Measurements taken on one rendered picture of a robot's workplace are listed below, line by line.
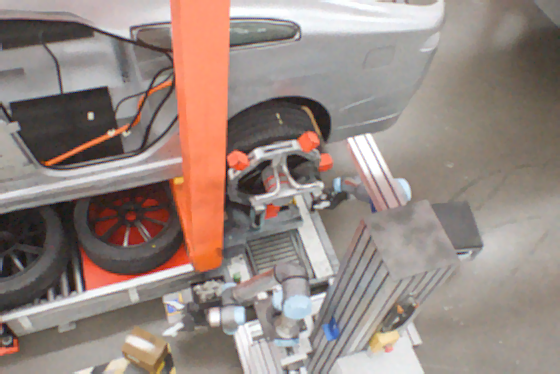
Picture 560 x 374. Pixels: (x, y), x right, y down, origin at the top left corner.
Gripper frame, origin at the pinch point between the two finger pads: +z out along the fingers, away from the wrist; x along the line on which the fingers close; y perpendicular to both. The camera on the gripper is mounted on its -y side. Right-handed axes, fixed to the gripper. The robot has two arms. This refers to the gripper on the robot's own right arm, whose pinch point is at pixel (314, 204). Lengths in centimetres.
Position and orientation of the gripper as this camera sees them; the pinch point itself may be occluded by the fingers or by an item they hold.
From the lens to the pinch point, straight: 345.1
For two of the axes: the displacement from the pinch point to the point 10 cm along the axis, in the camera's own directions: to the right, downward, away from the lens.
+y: 0.9, -5.3, -8.4
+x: 3.2, 8.2, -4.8
